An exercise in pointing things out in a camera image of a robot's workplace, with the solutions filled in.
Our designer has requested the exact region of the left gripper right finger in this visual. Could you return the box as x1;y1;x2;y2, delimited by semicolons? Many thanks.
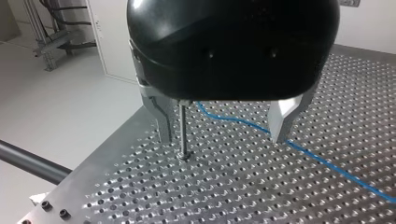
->
267;81;319;145

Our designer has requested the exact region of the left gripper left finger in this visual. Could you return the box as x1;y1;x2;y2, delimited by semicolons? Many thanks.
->
130;40;180;145

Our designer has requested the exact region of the white cabinet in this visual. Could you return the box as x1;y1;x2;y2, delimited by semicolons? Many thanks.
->
85;0;138;84

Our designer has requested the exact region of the dark grey bar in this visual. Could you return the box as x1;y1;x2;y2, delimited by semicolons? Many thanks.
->
0;139;73;186

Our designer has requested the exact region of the metal post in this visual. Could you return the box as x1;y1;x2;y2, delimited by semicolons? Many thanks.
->
177;99;193;161

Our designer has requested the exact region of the blue cable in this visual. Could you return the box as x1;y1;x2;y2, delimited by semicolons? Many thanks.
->
195;101;396;204

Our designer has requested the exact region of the grey metal frame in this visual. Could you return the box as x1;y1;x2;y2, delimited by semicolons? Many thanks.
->
22;0;97;73

